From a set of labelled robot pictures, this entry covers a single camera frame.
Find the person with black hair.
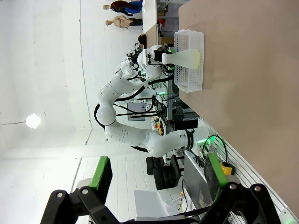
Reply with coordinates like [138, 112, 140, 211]
[137, 33, 148, 48]

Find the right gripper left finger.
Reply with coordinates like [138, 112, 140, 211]
[39, 155, 122, 224]

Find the round ceiling lamp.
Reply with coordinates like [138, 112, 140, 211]
[25, 112, 42, 130]

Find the black padded chair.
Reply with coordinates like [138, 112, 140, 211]
[146, 154, 185, 190]

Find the black looped cable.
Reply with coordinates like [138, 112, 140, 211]
[202, 134, 229, 164]

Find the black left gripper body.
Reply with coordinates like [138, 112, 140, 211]
[153, 48, 164, 65]

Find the empty white perforated basket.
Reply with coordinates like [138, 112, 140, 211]
[174, 29, 205, 94]

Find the mannequin in red blue clothes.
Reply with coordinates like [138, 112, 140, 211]
[102, 0, 143, 15]

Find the bare beige mannequin torso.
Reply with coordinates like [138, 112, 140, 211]
[105, 14, 143, 29]

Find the grey flat monitor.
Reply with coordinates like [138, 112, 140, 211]
[183, 150, 211, 209]

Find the white background table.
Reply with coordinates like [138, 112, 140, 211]
[142, 0, 160, 34]

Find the conical flask with yellow liquid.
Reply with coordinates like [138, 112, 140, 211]
[162, 48, 202, 70]

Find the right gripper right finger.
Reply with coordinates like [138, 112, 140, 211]
[202, 153, 282, 224]

